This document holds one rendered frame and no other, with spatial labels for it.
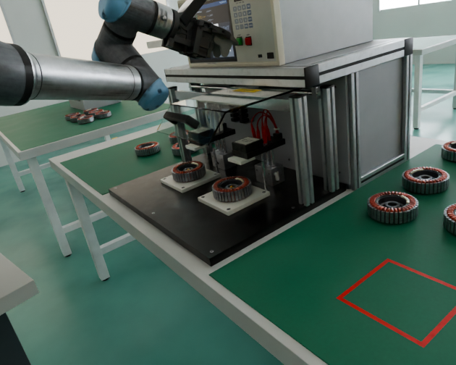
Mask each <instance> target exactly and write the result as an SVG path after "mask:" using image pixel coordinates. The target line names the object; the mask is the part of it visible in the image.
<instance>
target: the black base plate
mask: <svg viewBox="0 0 456 365"><path fill-rule="evenodd" d="M190 161H200V162H203V163H204V164H205V168H206V169H209V170H211V171H214V172H216V167H215V166H213V162H212V158H211V153H209V154H206V153H204V154H200V155H198V156H194V157H193V158H192V160H190ZM188 162H189V161H188ZM260 162H261V160H257V159H254V160H252V161H249V162H248V163H245V164H242V165H239V164H236V166H234V167H231V168H229V169H226V170H224V169H220V168H219V174H220V175H221V177H219V178H217V179H215V180H212V181H211V182H208V183H205V184H203V185H200V186H198V187H196V188H193V189H192V190H189V191H187V192H184V193H181V192H179V191H178V190H175V189H174V188H171V187H169V186H168V185H165V184H163V183H162V182H161V181H160V179H162V178H165V177H168V176H170V175H172V168H173V167H175V166H176V165H178V164H181V163H184V161H181V162H179V163H176V164H173V165H171V166H169V167H165V168H163V169H160V170H158V171H155V172H152V173H150V174H147V175H144V176H142V177H139V178H136V179H134V180H131V181H129V182H125V183H123V184H121V185H118V186H115V187H113V188H110V189H109V194H110V195H111V196H113V197H114V198H115V199H117V200H118V201H120V202H121V203H123V204H124V205H125V206H127V207H128V208H129V209H131V210H133V211H134V212H135V213H136V214H138V215H139V216H141V217H142V218H144V219H145V220H146V221H148V222H149V223H151V224H152V225H153V226H154V227H156V228H158V229H159V230H160V231H162V232H163V233H164V234H166V235H168V236H169V237H170V238H171V239H173V240H174V241H176V242H177V243H179V244H180V245H181V246H183V247H184V248H186V249H187V250H188V251H189V252H191V253H193V254H194V255H195V256H197V257H198V258H199V259H201V260H202V261H204V262H205V263H207V264H208V265H209V266H210V267H212V266H213V265H215V264H218V263H219V262H220V261H223V260H224V259H226V258H228V257H230V256H231V255H233V254H235V253H237V252H238V251H241V250H242V249H244V248H246V247H247V246H249V245H251V244H252V243H254V242H256V241H258V240H260V239H261V238H263V237H265V236H267V235H269V234H270V233H272V232H274V231H275V230H278V229H279V228H280V227H283V226H285V225H286V224H288V223H290V222H291V221H293V220H295V219H297V218H298V217H301V216H302V215H304V214H306V213H308V212H309V211H311V210H313V209H315V208H316V207H318V206H320V205H321V204H324V203H326V202H327V201H329V200H331V199H332V198H334V197H336V196H338V195H339V194H341V193H343V192H345V191H346V184H345V183H342V182H339V189H338V190H335V191H334V192H333V193H332V192H329V190H324V178H323V177H319V176H316V175H313V192H314V201H315V203H313V204H311V203H310V205H309V206H304V204H299V199H298V191H297V177H296V170H294V169H290V168H286V167H284V181H283V182H281V183H279V184H277V185H275V186H271V185H267V188H268V191H269V192H270V196H267V197H265V198H263V199H261V200H260V201H257V202H255V203H254V204H251V205H249V206H247V207H245V208H244V209H241V210H239V211H237V212H235V213H234V214H231V215H229V216H227V215H226V214H223V213H221V212H220V211H217V210H215V209H213V208H211V207H210V206H207V205H205V204H203V203H201V202H200V201H198V197H200V196H202V195H205V194H207V193H209V192H211V191H212V185H213V184H214V183H215V182H216V181H217V180H221V179H222V178H225V177H230V176H231V177H232V176H242V177H247V178H249V179H250V181H251V185H253V186H256V187H258V188H261V189H264V190H265V187H264V183H262V182H259V181H257V179H256V170H255V164H258V163H260Z"/></svg>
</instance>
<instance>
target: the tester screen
mask: <svg viewBox="0 0 456 365"><path fill-rule="evenodd" d="M194 17H195V18H196V19H197V20H205V21H207V22H211V23H212V24H218V23H223V22H229V12H228V6H227V0H221V1H216V2H213V3H210V4H204V5H203V6H202V7H201V8H200V9H199V10H198V11H197V13H196V14H195V15H194ZM229 26H230V22H229ZM230 32H231V27H230ZM231 34H232V32H231ZM209 59H235V56H230V57H218V58H216V57H215V58H214V56H213V52H211V58H208V57H207V58H205V59H199V58H196V59H194V58H191V57H190V60H191V61H193V60H209Z"/></svg>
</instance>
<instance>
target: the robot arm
mask: <svg viewBox="0 0 456 365"><path fill-rule="evenodd" d="M206 1H207V0H186V1H185V2H184V4H183V5H182V6H181V7H180V8H179V9H178V10H175V9H172V8H171V7H168V6H167V5H164V4H161V3H159V2H157V1H154V0H99V2H98V14H99V17H100V18H101V19H102V20H104V23H103V25H102V27H101V30H100V32H99V34H98V37H97V39H96V41H95V43H94V45H93V51H92V54H91V59H92V60H86V59H75V58H69V57H62V56H52V55H45V54H34V53H28V52H26V50H25V49H24V48H23V47H21V46H20V45H17V44H14V43H5V42H2V41H0V106H22V105H25V104H26V103H27V102H29V100H121V101H137V102H138V105H139V106H141V107H142V108H143V109H144V110H146V111H153V110H154V109H157V108H159V107H160V106H161V105H162V104H163V103H164V102H165V101H166V100H167V98H168V95H169V90H168V88H167V87H166V86H165V84H164V83H163V81H162V79H161V78H160V77H159V76H158V75H157V74H156V73H155V72H154V71H153V69H152V68H151V67H150V65H149V64H148V63H147V62H146V60H144V58H143V57H142V56H141V55H140V53H139V52H138V51H137V50H136V48H135V47H134V46H133V45H132V44H133V42H134V40H135V37H136V35H137V32H140V33H144V34H146V35H150V36H153V37H155V38H159V39H163V40H162V45H161V46H162V47H164V48H167V49H171V50H173V51H177V52H179V54H182V55H185V56H188V57H191V58H194V59H196V58H199V59H205V58H207V57H208V58H211V52H213V55H214V57H216V58H218V57H220V56H221V55H222V56H223V57H227V56H228V54H229V51H230V49H231V47H232V45H234V46H238V44H239V43H238V42H237V40H236V39H235V37H234V36H233V35H232V34H231V33H230V32H229V31H227V30H225V29H224V28H221V27H219V26H216V25H214V24H212V23H211V22H207V21H205V20H197V19H196V18H195V17H194V15H195V14H196V13H197V11H198V10H199V9H200V8H201V7H202V6H203V4H204V3H205V2H206Z"/></svg>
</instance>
